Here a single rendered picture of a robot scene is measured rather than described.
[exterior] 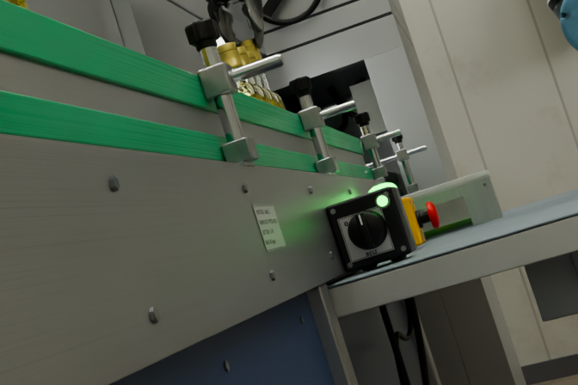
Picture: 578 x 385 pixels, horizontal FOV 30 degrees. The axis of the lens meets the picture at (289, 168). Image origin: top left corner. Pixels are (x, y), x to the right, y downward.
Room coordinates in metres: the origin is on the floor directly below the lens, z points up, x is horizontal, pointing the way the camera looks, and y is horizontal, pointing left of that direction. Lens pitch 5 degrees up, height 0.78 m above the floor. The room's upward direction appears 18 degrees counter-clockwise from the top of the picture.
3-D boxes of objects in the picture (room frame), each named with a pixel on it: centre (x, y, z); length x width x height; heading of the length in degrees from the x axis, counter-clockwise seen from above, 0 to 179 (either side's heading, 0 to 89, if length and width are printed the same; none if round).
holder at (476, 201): (2.08, -0.22, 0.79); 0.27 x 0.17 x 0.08; 80
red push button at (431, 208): (1.53, -0.16, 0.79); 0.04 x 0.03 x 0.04; 170
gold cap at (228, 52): (1.75, 0.04, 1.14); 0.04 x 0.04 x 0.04
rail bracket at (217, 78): (0.93, 0.01, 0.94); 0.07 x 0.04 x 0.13; 80
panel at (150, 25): (2.16, 0.10, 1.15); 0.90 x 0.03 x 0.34; 170
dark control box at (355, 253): (1.26, -0.07, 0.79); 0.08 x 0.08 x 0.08; 80
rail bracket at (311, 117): (1.38, -0.07, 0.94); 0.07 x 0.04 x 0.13; 80
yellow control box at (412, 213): (1.54, -0.12, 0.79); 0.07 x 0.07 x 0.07; 80
